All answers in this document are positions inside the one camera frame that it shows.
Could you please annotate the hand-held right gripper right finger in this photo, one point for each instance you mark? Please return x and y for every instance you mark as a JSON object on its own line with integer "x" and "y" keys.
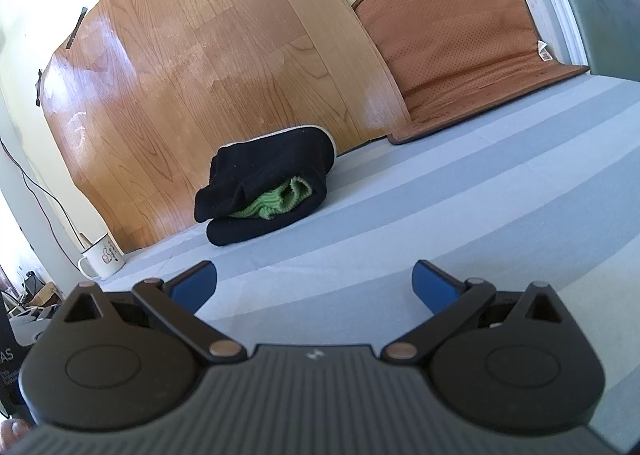
{"x": 432, "y": 287}

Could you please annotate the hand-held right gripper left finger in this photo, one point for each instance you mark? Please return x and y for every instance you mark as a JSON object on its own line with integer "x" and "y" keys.
{"x": 192, "y": 282}

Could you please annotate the black garment with green lining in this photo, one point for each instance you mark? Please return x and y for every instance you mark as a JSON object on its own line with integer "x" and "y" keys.
{"x": 265, "y": 185}

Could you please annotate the striped light blue bed sheet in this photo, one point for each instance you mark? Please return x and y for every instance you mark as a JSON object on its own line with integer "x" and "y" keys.
{"x": 450, "y": 215}

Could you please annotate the white enamel mug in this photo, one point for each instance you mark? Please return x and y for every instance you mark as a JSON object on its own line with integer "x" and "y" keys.
{"x": 102, "y": 257}

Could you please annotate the cardboard box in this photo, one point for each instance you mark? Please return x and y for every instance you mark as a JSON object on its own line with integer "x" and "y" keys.
{"x": 44, "y": 296}

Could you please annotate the wood-pattern vinyl sheet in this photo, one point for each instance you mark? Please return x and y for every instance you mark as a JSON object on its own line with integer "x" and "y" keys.
{"x": 215, "y": 65}

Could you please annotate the brown perforated mat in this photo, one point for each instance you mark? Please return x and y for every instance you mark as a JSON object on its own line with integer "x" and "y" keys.
{"x": 450, "y": 45}

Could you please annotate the black tape strip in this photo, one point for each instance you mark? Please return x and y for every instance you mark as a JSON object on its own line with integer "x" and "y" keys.
{"x": 39, "y": 87}
{"x": 76, "y": 27}

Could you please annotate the frosted glass door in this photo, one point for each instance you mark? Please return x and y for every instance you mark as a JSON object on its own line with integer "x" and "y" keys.
{"x": 600, "y": 0}

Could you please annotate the white door frame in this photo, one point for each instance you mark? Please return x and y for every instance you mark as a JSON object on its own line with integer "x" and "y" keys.
{"x": 555, "y": 0}

